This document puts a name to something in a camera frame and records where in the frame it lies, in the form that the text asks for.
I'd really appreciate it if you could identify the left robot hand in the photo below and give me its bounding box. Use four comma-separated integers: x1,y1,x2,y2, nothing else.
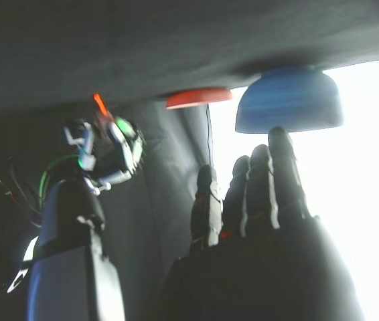
155,126,365,321

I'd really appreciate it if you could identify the orange clear tape measure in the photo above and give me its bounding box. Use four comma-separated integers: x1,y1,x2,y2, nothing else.
92,93,112,134

